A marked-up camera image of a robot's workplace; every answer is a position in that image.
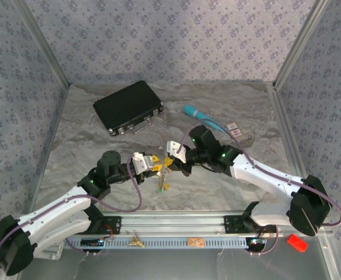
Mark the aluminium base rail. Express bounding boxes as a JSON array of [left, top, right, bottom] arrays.
[[62, 210, 294, 237]]

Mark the brass keys bunch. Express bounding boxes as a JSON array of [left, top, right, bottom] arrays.
[[126, 232, 145, 249]]

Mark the aluminium frame post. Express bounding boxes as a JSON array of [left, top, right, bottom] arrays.
[[12, 0, 72, 88], [272, 0, 332, 90]]

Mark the orange printed card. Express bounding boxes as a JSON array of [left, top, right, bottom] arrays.
[[187, 236, 205, 249]]

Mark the silver chain keyring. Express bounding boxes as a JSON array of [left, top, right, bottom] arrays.
[[156, 170, 170, 192]]

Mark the teal pen-shaped tool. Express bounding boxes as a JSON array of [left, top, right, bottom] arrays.
[[183, 104, 228, 132]]

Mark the red plastic block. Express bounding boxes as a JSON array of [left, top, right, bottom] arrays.
[[286, 233, 308, 252]]

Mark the black briefcase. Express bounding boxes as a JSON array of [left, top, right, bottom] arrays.
[[93, 80, 165, 137]]

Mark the aluminium frame side rail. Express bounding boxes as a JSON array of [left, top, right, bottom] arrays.
[[268, 83, 341, 280], [12, 84, 72, 280]]

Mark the grey metal clamp bracket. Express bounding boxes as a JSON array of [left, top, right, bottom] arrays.
[[41, 243, 65, 259]]

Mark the small black circuit board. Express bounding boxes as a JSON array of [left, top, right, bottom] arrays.
[[81, 237, 105, 247], [248, 237, 266, 249]]

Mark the grey slotted cable duct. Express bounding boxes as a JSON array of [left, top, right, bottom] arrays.
[[64, 235, 265, 250]]

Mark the small printed card packet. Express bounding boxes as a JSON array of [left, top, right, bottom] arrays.
[[227, 122, 244, 139]]

